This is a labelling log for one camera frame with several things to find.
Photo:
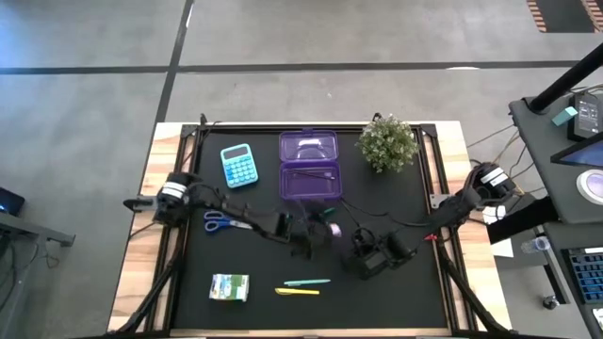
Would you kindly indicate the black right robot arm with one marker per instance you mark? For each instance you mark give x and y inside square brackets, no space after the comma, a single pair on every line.
[452,207]

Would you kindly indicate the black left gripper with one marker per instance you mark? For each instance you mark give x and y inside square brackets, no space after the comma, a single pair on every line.
[308,237]

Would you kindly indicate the purple plastic pencil box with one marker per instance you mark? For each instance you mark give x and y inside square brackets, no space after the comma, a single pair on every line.
[301,190]

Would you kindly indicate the black pole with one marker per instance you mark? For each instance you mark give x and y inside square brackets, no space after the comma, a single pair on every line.
[565,80]

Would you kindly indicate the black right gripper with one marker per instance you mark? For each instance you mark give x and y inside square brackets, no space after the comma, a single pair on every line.
[369,264]

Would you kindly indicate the yellow highlighter pen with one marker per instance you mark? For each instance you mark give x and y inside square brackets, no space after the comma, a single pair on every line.
[297,292]

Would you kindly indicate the clear water bottle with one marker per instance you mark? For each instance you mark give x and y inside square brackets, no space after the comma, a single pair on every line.
[534,245]

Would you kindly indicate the dark Faber-Castell pencil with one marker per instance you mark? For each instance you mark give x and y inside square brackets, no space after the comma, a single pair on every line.
[311,174]

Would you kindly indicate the tablet screen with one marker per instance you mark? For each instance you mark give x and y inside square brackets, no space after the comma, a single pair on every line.
[586,155]

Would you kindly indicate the small teal box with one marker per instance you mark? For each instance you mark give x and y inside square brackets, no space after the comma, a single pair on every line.
[565,116]

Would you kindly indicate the teal calculator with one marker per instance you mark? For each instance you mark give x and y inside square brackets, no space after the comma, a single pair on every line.
[239,167]

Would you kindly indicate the black power adapter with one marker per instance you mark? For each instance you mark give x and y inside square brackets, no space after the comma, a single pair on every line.
[586,117]

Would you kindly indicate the black metal table frame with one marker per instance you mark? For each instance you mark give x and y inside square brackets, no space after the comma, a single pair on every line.
[235,127]

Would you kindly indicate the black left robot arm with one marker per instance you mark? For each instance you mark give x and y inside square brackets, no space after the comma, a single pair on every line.
[226,207]

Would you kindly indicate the grey metal desk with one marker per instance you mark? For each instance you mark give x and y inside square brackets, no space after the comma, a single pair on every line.
[28,230]

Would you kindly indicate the white round disc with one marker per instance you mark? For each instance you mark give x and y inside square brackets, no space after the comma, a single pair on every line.
[592,186]

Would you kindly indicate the teal pen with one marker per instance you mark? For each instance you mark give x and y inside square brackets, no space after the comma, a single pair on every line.
[306,282]

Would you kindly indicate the dark screen device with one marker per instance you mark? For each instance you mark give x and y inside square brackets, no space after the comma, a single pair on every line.
[9,202]

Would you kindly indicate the black keyboard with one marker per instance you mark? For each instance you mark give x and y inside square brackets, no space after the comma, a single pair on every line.
[589,275]

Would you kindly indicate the dark grey side desk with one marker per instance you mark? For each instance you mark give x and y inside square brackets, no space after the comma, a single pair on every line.
[542,155]

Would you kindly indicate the white paper sheet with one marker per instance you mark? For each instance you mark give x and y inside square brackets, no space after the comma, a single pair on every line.
[501,247]

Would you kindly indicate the green potted plant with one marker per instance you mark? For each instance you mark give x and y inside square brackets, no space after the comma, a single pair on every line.
[387,143]

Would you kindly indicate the white green crayon box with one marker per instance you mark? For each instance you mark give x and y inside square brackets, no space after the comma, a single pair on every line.
[229,287]

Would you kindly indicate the green marker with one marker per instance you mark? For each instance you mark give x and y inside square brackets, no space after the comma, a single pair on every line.
[329,211]

